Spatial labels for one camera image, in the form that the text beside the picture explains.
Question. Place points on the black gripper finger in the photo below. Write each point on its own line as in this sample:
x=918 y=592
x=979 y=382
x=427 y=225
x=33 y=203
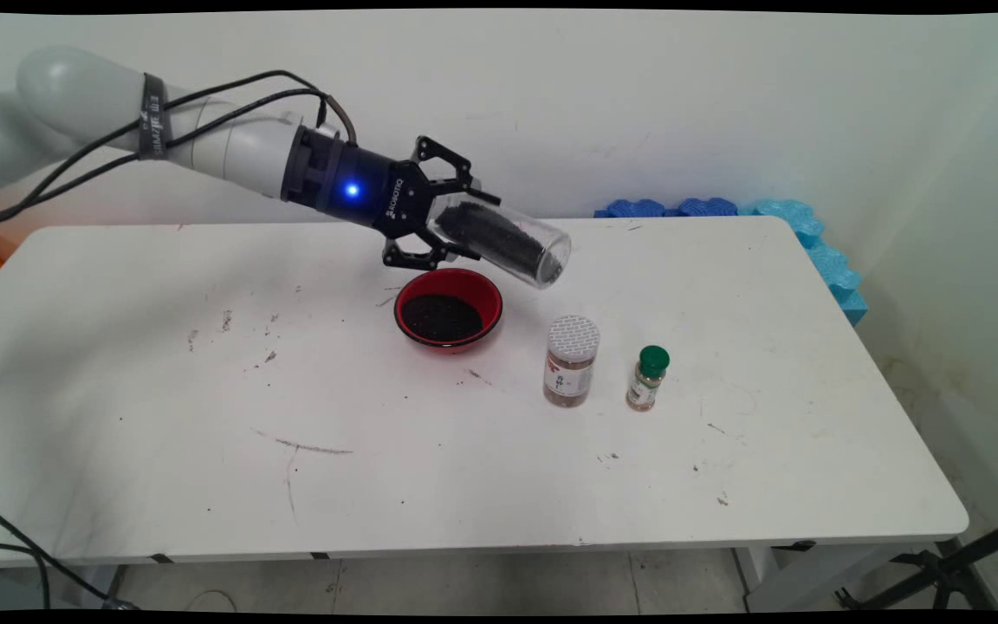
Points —
x=445 y=172
x=417 y=253

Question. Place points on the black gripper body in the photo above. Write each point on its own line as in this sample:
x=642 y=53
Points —
x=369 y=191

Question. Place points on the clear plastic jar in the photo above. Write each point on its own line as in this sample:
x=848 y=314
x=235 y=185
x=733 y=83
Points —
x=499 y=238

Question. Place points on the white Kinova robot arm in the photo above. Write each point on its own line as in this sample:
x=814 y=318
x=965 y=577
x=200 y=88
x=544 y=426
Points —
x=230 y=143

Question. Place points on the black seed heap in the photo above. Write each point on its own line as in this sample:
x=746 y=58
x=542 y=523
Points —
x=443 y=319

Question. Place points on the red bowl with black rim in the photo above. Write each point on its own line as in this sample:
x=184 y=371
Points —
x=477 y=290

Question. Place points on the dark blue foam mat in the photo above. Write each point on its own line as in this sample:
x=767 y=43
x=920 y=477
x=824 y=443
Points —
x=633 y=209
x=707 y=207

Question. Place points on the nut jar with white lid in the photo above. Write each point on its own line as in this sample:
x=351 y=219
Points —
x=570 y=373

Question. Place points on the small spice bottle green cap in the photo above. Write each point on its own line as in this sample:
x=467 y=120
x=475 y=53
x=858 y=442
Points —
x=648 y=381

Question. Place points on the light blue foam mat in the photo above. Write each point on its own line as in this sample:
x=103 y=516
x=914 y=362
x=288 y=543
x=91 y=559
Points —
x=828 y=260

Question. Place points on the white table leg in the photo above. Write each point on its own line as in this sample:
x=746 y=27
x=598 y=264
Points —
x=99 y=585
x=754 y=576

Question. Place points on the black tripod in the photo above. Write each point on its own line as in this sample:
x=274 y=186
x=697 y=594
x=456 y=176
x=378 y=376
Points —
x=949 y=568

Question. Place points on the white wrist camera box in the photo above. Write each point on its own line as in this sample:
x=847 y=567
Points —
x=334 y=132

